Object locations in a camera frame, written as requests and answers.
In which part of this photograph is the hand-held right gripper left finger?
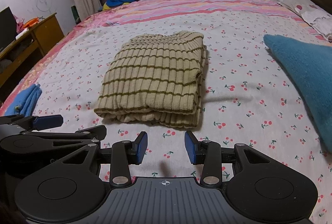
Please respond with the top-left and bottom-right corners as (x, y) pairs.
(62, 131), (149, 187)

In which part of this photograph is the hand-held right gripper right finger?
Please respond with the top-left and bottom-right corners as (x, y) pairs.
(184, 131), (270, 187)

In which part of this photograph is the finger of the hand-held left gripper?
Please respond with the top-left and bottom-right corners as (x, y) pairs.
(0, 114), (64, 131)
(23, 125), (107, 156)

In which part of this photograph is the beige striped ribbed sweater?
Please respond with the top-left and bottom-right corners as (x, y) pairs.
(94, 31), (208, 128)

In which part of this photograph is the blue knit sweater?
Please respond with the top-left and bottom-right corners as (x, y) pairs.
(5, 84), (42, 117)

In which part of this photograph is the wooden desk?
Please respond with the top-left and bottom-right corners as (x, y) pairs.
(0, 12), (65, 87)

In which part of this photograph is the black monitor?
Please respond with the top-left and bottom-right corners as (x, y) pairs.
(0, 7), (18, 52)

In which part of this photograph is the pink cloth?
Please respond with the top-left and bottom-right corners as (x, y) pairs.
(14, 15), (24, 32)

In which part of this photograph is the teal fuzzy sweater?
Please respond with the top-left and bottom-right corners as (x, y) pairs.
(263, 34), (332, 153)

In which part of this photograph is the pink striped blanket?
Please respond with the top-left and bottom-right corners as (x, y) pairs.
(0, 0), (332, 110)

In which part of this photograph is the pink dotted pillow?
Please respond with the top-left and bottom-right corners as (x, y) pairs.
(272, 0), (332, 40)

